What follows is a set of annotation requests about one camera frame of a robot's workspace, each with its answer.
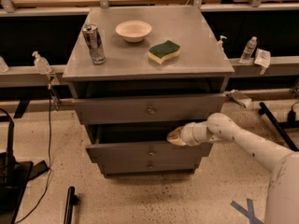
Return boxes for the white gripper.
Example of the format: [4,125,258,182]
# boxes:
[167,122,202,147]

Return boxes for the blue tape cross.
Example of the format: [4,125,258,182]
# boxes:
[231,199,263,224]

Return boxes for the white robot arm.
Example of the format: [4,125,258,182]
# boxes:
[167,113,299,224]

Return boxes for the small pump bottle right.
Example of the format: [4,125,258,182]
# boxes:
[217,35,227,50]

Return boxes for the clear pump bottle left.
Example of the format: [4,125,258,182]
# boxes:
[32,51,51,75]

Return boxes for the clear water bottle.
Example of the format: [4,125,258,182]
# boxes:
[239,36,257,63]

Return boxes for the green yellow sponge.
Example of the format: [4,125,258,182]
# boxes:
[149,40,180,64]

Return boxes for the grey drawer cabinet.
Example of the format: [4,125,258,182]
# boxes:
[62,5,235,178]

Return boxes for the grey drawer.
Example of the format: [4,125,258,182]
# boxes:
[86,121,212,169]
[74,94,226,124]
[99,163,199,175]

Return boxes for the clear bottle far left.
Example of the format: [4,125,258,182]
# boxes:
[0,56,9,72]

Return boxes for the grey bottom drawer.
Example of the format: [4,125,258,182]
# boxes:
[99,163,199,175]

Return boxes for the white bowl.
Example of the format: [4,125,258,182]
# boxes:
[116,21,151,43]

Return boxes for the grey top drawer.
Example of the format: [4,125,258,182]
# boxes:
[74,94,226,124]

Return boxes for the white paper packet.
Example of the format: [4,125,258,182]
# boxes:
[254,49,271,68]

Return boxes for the silver drink can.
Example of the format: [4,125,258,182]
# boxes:
[82,23,106,64]

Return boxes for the black stand base left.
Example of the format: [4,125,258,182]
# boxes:
[0,109,49,224]

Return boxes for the black cable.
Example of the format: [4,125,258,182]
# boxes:
[14,83,54,224]

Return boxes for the black bar on floor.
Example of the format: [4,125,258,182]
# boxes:
[64,186,78,224]

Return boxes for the grey folded cloth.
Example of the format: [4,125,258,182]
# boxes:
[226,90,251,107]

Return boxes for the black stand leg right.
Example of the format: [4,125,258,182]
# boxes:
[258,102,299,151]

